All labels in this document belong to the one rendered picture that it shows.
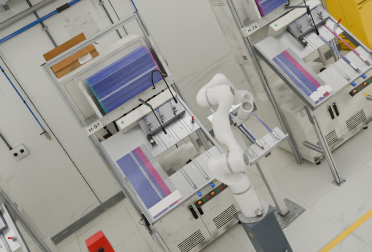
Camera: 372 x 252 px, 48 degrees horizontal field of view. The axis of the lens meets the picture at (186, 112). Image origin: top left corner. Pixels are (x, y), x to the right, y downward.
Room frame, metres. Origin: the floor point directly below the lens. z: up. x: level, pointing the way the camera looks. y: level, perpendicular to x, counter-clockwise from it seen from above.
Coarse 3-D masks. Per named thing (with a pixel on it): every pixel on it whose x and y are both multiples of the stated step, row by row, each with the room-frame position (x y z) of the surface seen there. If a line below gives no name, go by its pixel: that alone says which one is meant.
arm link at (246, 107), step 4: (244, 104) 2.48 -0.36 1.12; (248, 104) 2.48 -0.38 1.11; (252, 104) 2.48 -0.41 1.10; (240, 108) 2.49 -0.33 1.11; (244, 108) 2.47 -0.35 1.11; (248, 108) 2.46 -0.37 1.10; (252, 108) 2.46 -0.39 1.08; (240, 112) 2.51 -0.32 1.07; (244, 112) 2.47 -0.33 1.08; (248, 112) 2.46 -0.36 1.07; (240, 116) 2.54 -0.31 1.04; (244, 116) 2.51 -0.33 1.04; (248, 116) 2.51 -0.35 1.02
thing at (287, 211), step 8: (248, 144) 2.71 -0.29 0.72; (264, 160) 2.72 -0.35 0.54; (264, 168) 2.71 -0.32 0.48; (264, 176) 2.71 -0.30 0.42; (272, 184) 2.71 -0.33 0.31; (272, 192) 2.70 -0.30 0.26; (280, 200) 2.71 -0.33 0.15; (288, 200) 2.84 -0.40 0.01; (280, 208) 2.70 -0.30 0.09; (288, 208) 2.76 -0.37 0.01; (296, 208) 2.71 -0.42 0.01; (280, 216) 2.72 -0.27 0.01; (288, 216) 2.67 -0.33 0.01; (296, 216) 2.63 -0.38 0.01; (280, 224) 2.63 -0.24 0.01
